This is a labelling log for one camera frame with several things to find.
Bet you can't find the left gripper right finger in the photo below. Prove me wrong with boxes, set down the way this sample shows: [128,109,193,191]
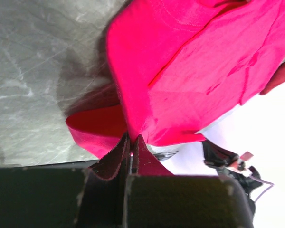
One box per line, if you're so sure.
[132,135,173,176]

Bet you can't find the bright red t-shirt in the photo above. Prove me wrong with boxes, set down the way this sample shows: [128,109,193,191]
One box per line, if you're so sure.
[66,0,285,158]

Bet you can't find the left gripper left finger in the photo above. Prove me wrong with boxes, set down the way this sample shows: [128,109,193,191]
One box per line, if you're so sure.
[89,133,131,181]

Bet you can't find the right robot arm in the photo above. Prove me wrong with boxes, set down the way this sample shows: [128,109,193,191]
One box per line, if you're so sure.
[202,140,263,214]

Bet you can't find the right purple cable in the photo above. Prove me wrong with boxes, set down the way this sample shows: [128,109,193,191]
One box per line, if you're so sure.
[253,180,275,204]

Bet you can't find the folded dark red t-shirt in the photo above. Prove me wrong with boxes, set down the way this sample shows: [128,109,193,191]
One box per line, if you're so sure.
[259,62,285,95]

